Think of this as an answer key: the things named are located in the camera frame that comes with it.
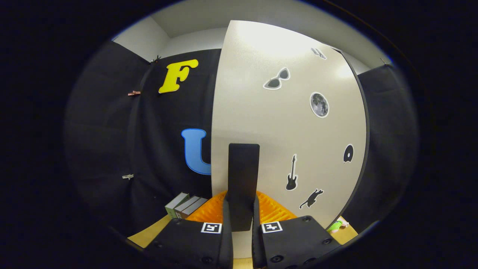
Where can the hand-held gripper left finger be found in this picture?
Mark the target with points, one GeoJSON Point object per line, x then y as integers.
{"type": "Point", "coordinates": [227, 244]}

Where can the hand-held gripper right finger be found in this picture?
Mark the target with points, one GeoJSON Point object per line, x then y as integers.
{"type": "Point", "coordinates": [256, 246]}

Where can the beige cabinet door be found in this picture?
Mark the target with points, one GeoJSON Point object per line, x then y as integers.
{"type": "Point", "coordinates": [261, 93]}

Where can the green spine book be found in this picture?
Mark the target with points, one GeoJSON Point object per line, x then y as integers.
{"type": "Point", "coordinates": [176, 203]}

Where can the green and pink toy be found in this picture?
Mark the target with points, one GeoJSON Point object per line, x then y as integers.
{"type": "Point", "coordinates": [336, 225]}

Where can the white clip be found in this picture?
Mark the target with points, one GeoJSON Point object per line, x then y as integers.
{"type": "Point", "coordinates": [127, 176]}

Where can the grey cabinet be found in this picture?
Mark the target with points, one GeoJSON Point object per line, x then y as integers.
{"type": "Point", "coordinates": [367, 129]}

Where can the black backdrop cloth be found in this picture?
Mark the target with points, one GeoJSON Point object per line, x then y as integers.
{"type": "Point", "coordinates": [104, 130]}

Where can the pink clip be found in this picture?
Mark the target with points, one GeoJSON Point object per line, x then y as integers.
{"type": "Point", "coordinates": [134, 93]}

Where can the black clip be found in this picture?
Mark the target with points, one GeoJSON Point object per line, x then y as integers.
{"type": "Point", "coordinates": [156, 58]}
{"type": "Point", "coordinates": [384, 61]}

